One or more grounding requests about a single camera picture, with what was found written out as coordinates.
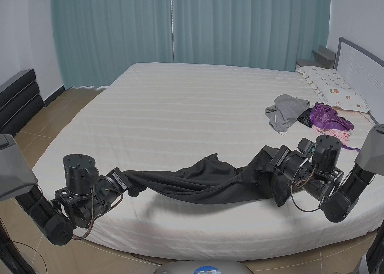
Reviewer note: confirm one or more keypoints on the blue-green curtain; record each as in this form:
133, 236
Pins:
249, 18
114, 27

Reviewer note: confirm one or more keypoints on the white printed pillow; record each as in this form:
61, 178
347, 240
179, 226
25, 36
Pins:
333, 87

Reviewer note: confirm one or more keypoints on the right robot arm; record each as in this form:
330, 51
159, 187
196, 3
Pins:
363, 171

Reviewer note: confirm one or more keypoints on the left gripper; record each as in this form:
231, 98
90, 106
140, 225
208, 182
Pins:
111, 189

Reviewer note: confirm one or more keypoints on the black shiny garment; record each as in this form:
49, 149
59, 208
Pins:
304, 118

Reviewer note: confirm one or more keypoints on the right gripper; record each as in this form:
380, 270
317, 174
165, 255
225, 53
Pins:
292, 165

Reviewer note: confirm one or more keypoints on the bed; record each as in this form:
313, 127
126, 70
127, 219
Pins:
180, 111

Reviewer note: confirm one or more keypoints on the pink garment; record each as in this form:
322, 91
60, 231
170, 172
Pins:
336, 135

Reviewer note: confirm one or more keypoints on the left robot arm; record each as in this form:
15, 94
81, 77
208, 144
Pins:
45, 209

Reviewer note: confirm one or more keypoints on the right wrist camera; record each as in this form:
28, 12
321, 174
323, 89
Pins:
304, 146

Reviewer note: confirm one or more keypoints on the grey-brown bedside table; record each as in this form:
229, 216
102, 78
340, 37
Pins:
322, 57

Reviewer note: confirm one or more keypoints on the black chest of drawers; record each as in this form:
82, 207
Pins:
18, 99

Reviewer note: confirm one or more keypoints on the purple garment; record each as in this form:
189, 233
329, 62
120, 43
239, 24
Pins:
325, 115

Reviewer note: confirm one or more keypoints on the grey garment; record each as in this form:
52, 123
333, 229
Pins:
288, 111

